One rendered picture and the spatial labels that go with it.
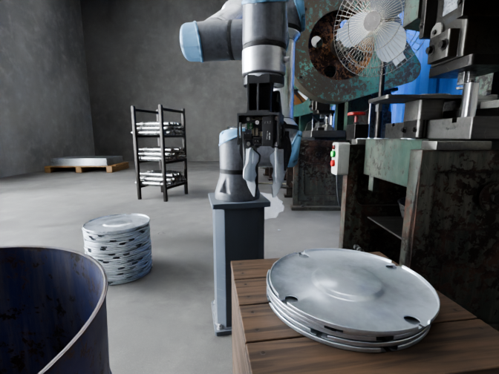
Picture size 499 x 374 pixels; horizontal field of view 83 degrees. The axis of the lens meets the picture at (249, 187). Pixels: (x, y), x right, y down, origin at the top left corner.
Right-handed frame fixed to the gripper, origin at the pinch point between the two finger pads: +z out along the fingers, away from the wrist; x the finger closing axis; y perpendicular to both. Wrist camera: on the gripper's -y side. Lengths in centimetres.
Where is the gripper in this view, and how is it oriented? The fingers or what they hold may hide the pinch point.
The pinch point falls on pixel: (264, 189)
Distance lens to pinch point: 54.4
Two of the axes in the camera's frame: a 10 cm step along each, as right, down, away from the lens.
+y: -2.4, 1.7, -9.6
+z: 0.0, 9.9, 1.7
